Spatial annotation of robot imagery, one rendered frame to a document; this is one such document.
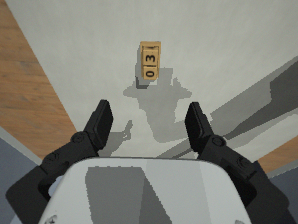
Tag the brown wooden number cube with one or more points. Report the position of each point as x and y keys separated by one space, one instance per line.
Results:
x=150 y=55
x=149 y=72

